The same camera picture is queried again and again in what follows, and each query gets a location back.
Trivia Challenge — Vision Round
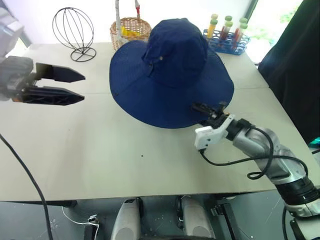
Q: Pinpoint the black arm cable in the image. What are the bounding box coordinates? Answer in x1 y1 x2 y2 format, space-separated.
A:
198 126 310 180
0 133 55 240

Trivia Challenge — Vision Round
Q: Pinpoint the green-capped tube with red contents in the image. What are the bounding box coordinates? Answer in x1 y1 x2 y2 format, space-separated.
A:
219 15 234 42
233 17 249 45

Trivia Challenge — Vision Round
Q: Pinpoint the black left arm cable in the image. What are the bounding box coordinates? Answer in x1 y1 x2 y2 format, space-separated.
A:
0 133 55 240

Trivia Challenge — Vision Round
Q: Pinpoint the black wire hat stand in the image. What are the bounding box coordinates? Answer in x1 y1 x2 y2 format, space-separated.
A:
52 7 98 63

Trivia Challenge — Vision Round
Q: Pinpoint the grey rounded robot leg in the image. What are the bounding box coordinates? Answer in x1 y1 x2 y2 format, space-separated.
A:
179 195 216 240
110 197 142 240

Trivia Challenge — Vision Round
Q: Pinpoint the black curtain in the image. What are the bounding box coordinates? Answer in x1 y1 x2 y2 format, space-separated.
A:
257 0 320 146

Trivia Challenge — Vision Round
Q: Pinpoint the thin white wire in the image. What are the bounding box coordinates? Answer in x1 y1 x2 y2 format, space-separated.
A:
61 205 100 229

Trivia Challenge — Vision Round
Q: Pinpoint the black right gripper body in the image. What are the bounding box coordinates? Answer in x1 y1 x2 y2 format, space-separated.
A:
199 101 230 129

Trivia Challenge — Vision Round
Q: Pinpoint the blue test tube rack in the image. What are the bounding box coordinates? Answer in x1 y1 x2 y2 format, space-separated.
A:
202 28 251 56

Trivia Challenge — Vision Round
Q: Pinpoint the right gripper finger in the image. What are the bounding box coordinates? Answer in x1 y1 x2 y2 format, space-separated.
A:
190 101 214 114

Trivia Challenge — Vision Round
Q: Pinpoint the black table frame bracket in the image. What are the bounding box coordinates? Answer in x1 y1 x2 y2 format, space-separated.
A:
210 196 241 240

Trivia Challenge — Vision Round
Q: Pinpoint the green-capped tube with yellow contents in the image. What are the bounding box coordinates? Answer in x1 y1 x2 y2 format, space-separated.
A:
206 13 219 40

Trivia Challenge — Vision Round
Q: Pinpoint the navy blue wide-brim hat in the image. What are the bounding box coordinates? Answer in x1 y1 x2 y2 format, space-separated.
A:
109 17 235 130

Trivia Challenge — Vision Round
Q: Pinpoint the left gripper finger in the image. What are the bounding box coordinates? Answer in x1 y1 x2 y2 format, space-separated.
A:
23 85 86 107
35 62 86 84

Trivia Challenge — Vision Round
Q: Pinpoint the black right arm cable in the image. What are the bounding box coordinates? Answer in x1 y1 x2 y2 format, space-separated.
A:
198 126 310 180

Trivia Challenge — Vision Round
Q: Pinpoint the yellow item in basket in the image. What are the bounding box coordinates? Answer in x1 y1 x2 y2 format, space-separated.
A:
121 26 141 39

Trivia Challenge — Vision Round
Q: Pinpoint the wicker basket with handle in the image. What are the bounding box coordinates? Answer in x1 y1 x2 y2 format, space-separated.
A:
109 0 153 51

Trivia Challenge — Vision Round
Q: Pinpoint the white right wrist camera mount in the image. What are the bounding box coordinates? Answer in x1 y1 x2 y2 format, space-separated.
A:
194 114 236 151

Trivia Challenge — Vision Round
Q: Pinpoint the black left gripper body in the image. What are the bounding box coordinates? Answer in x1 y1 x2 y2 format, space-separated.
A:
0 55 42 103

